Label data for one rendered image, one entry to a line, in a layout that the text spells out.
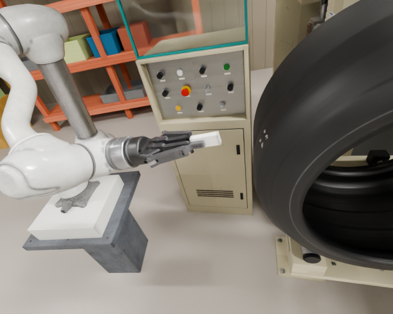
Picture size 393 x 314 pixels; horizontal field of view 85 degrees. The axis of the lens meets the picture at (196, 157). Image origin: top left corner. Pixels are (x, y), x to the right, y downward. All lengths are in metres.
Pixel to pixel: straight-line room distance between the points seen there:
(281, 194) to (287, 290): 1.23
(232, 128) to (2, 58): 0.98
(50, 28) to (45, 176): 0.64
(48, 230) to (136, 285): 0.75
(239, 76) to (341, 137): 0.86
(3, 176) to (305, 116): 0.53
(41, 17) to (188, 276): 1.56
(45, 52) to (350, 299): 1.90
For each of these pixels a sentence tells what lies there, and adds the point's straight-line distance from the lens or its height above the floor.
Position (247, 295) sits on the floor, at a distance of 1.60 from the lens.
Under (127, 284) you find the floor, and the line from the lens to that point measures 1.81.
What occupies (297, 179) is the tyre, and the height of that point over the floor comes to 1.24.
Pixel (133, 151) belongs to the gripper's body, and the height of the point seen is 1.23.
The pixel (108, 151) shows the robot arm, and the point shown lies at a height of 1.23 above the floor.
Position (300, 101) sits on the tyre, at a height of 1.36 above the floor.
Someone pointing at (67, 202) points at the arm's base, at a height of 0.78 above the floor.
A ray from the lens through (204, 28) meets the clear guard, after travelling 1.10.
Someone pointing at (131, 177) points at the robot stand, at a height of 0.65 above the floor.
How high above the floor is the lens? 1.53
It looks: 39 degrees down
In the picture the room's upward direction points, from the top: 14 degrees counter-clockwise
